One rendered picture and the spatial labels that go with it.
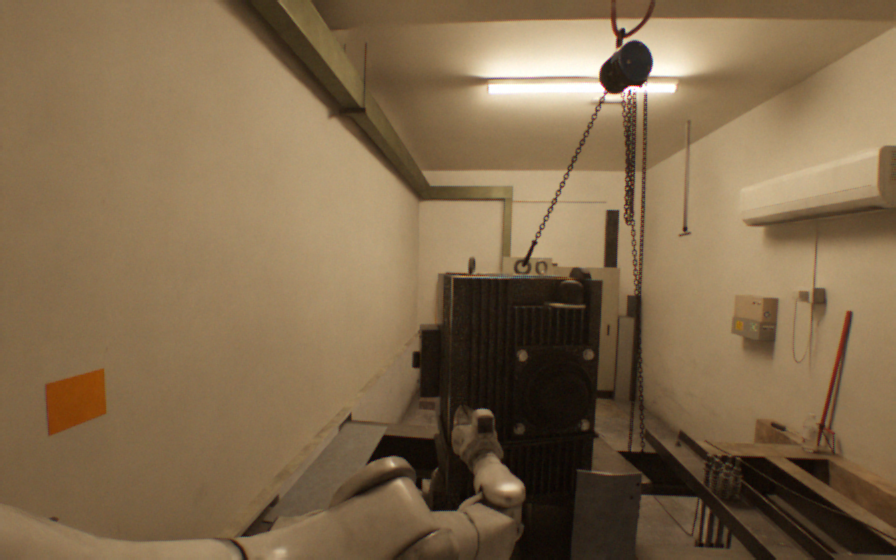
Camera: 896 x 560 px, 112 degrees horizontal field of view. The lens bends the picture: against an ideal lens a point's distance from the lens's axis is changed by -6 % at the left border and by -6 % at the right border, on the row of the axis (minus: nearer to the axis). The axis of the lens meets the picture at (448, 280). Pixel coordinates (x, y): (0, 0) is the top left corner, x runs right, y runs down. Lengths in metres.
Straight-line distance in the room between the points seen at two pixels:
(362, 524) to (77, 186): 0.84
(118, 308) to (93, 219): 0.23
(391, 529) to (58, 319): 0.78
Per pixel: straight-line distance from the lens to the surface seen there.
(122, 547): 0.26
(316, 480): 1.80
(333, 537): 0.31
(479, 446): 0.75
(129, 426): 1.16
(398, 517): 0.32
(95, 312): 0.98
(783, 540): 1.93
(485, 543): 0.54
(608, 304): 4.44
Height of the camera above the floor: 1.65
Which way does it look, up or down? 3 degrees down
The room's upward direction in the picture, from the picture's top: 1 degrees clockwise
